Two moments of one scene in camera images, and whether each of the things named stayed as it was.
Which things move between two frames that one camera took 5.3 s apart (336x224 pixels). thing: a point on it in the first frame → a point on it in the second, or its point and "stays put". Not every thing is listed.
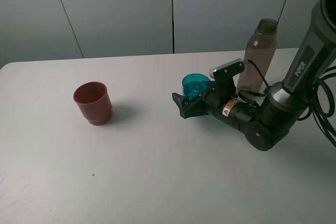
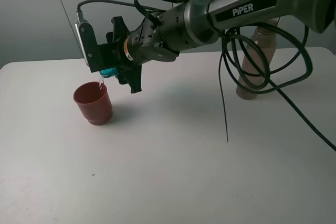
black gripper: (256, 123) → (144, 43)
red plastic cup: (93, 98) stays put
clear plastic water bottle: (261, 48) stays put
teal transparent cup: (195, 84) → (109, 72)
